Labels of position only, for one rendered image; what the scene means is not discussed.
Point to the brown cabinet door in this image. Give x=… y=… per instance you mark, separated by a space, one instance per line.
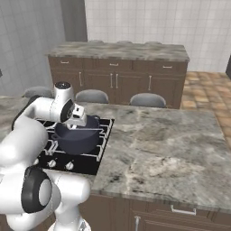
x=168 y=224

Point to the brown drawer front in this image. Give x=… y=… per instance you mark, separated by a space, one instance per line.
x=156 y=207

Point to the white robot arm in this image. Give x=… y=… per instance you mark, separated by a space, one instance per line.
x=21 y=144

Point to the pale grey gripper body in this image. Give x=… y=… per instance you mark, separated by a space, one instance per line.
x=77 y=121

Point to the silver hob knob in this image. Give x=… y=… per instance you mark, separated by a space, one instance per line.
x=69 y=165
x=36 y=161
x=51 y=163

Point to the brown island cupboard run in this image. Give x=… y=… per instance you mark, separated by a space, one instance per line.
x=126 y=75

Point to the grey round stool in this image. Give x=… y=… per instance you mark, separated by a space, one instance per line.
x=91 y=97
x=37 y=91
x=148 y=100

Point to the dark blue pot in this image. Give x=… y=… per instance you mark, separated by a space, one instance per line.
x=76 y=140

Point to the brown cabinet side panel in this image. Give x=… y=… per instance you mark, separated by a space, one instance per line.
x=105 y=213

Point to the black hob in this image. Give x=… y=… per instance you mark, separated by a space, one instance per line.
x=87 y=162

